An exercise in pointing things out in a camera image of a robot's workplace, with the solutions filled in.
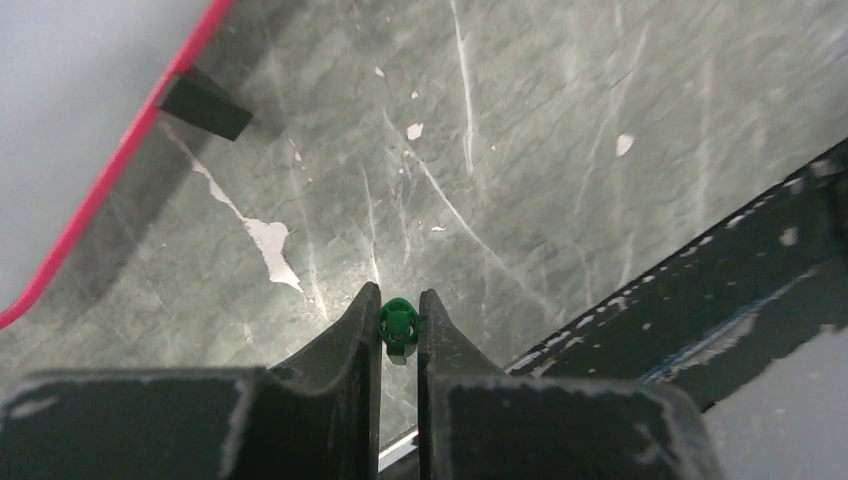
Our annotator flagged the green marker cap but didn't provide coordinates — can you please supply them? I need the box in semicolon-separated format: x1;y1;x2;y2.
377;297;421;365

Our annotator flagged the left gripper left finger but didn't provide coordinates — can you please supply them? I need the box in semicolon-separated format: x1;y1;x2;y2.
1;283;381;479

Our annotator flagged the black whiteboard foot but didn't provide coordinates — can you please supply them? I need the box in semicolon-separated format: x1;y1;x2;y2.
156;65;253;141

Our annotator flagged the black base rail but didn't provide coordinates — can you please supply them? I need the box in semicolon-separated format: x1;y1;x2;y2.
381;143;847;479

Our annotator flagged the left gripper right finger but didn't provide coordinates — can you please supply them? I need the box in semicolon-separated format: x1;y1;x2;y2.
418;289;724;479

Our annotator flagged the pink-framed whiteboard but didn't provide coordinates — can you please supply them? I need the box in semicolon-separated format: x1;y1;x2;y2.
1;1;230;325

